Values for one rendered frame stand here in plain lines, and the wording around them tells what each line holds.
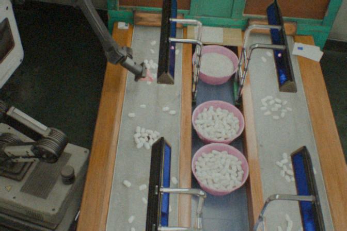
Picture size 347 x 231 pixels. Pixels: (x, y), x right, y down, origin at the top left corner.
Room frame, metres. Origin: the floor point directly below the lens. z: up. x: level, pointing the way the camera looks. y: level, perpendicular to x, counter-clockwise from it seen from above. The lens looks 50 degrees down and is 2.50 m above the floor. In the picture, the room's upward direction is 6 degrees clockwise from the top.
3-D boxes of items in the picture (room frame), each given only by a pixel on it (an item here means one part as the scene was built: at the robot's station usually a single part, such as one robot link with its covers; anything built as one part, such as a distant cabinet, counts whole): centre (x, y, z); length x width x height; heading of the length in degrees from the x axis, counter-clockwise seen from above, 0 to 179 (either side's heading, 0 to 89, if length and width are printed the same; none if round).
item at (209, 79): (1.91, -0.21, 0.72); 0.27 x 0.27 x 0.10
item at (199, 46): (1.73, -0.02, 0.90); 0.20 x 0.19 x 0.45; 3
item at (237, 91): (1.75, -0.42, 0.90); 0.20 x 0.19 x 0.45; 3
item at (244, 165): (1.19, -0.24, 0.72); 0.27 x 0.27 x 0.10
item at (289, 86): (1.76, -0.50, 1.08); 0.62 x 0.08 x 0.07; 3
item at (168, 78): (1.73, 0.06, 1.08); 0.62 x 0.08 x 0.07; 3
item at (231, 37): (2.13, -0.20, 0.77); 0.33 x 0.15 x 0.01; 93
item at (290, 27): (2.20, -0.54, 0.83); 0.30 x 0.06 x 0.07; 93
